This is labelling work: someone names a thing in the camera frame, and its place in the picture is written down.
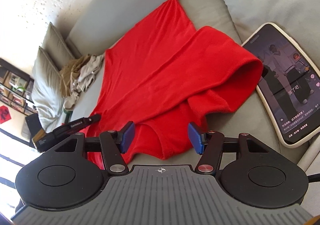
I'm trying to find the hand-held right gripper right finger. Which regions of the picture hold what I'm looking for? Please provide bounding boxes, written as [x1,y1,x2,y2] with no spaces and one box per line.
[187,122,270,175]

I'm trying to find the red t-shirt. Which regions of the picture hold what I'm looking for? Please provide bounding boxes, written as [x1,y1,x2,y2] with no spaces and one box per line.
[86,0,264,169]

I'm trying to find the red paper wall decoration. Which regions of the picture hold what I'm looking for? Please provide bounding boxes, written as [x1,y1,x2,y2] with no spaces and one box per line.
[0,105,11,125]

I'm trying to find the tan crumpled garment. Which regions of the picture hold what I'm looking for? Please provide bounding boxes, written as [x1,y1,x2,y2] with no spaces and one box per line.
[59,55,90,97]

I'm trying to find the smartphone in white case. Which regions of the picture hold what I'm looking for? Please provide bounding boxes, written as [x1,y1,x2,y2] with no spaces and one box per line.
[240,22,320,146]

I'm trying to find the green patterned fabric strap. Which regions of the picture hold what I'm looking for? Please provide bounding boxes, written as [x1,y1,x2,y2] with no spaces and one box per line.
[62,110,73,125]

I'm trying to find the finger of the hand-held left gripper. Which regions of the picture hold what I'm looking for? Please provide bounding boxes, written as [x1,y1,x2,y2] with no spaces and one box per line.
[80,114,102,128]

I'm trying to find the pale grey back cushion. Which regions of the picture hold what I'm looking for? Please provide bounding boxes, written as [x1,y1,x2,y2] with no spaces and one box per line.
[41,22,82,59]
[31,46,66,125]

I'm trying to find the dark bookshelf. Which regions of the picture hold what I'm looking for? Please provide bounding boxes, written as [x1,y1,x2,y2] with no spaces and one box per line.
[0,58,35,115]

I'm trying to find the pale beige crumpled garment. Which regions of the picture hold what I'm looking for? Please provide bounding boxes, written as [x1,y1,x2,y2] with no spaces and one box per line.
[63,90,82,111]

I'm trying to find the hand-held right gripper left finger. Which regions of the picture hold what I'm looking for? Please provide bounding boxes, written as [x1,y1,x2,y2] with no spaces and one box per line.
[54,121,136,175]

